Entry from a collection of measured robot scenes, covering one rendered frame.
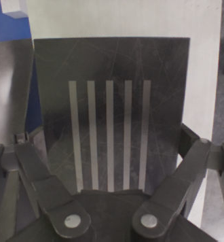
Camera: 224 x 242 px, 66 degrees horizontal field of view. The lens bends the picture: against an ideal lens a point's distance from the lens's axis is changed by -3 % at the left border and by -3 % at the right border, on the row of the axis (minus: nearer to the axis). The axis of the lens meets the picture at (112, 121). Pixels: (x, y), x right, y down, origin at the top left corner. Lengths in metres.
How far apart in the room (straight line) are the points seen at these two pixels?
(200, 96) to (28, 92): 0.36
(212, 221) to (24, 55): 2.33
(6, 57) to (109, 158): 0.44
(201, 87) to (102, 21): 0.16
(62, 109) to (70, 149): 0.04
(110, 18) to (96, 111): 0.13
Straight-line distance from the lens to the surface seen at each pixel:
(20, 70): 0.50
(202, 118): 0.28
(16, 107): 0.45
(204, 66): 0.27
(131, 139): 0.17
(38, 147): 0.17
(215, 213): 2.36
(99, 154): 0.17
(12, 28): 0.63
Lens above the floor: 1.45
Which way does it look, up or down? 73 degrees down
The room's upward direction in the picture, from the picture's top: 179 degrees counter-clockwise
